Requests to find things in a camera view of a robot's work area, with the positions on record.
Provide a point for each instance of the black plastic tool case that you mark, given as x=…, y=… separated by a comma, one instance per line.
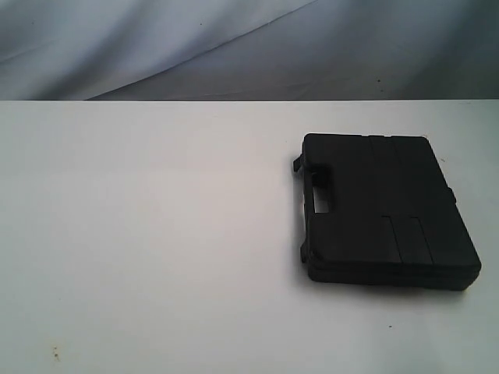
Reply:
x=378, y=211

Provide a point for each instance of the white backdrop cloth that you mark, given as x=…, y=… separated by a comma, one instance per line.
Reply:
x=248, y=50

